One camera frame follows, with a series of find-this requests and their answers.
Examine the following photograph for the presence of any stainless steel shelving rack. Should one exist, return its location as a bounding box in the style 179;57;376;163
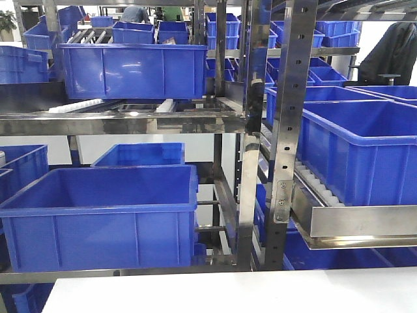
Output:
1;1;416;284

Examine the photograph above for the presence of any large blue bin upper shelf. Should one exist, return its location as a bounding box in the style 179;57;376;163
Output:
59;44;208;100

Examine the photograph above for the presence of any blue bin behind right bin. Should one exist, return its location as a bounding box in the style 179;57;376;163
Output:
265;86;384;126

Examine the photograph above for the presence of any blue bin behind lower left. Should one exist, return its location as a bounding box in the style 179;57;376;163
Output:
91;142;185;167

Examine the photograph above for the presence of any person in grey shirt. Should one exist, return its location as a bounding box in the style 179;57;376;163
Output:
120;5;150;23

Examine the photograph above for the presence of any black jacket on chair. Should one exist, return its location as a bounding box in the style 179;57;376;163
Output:
358;22;416;85

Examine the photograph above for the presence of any large blue bin right shelf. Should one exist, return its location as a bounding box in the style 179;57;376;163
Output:
297;100;416;206

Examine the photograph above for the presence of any blue bin far left upper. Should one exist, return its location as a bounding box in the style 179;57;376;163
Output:
1;46;49;84

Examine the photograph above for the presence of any large blue bin shelf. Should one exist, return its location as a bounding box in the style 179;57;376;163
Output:
59;44;208;100
297;100;416;206

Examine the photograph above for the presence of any blue bin far left lower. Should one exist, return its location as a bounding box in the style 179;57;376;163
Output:
1;145;49;202

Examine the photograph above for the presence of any large blue bin lower left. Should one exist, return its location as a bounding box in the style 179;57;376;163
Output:
1;165;199;273

